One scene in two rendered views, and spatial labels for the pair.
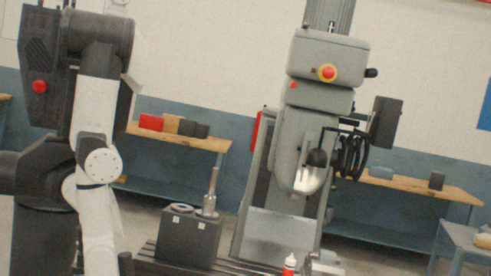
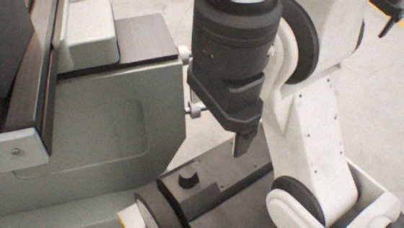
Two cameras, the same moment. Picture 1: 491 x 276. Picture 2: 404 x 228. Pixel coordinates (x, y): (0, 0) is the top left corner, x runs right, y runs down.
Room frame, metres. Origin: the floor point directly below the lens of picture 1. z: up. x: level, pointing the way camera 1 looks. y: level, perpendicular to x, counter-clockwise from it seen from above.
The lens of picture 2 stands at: (1.68, 0.70, 1.28)
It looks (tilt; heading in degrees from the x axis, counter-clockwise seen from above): 43 degrees down; 252
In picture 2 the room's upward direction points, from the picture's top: straight up
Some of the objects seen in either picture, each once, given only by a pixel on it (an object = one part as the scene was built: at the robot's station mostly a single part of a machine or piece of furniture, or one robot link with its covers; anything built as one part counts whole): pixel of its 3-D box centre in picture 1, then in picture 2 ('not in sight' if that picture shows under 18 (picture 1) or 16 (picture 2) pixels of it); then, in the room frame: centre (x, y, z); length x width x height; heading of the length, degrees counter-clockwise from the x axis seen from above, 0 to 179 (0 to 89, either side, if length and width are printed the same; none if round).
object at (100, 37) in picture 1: (97, 45); not in sight; (1.12, 0.35, 1.70); 0.12 x 0.09 x 0.14; 108
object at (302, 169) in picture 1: (304, 160); not in sight; (1.79, -0.22, 1.45); 0.04 x 0.04 x 0.21; 88
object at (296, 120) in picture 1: (304, 149); not in sight; (1.91, -0.23, 1.47); 0.21 x 0.19 x 0.32; 88
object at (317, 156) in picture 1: (317, 156); not in sight; (1.71, -0.25, 1.48); 0.07 x 0.07 x 0.06
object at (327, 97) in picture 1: (315, 94); not in sight; (1.95, -0.23, 1.68); 0.34 x 0.24 x 0.10; 178
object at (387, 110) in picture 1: (384, 121); not in sight; (2.19, -0.57, 1.62); 0.20 x 0.09 x 0.21; 178
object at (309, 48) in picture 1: (323, 60); not in sight; (1.92, -0.23, 1.81); 0.47 x 0.26 x 0.16; 178
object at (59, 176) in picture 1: (79, 182); not in sight; (1.33, 0.41, 1.34); 0.14 x 0.13 x 0.12; 17
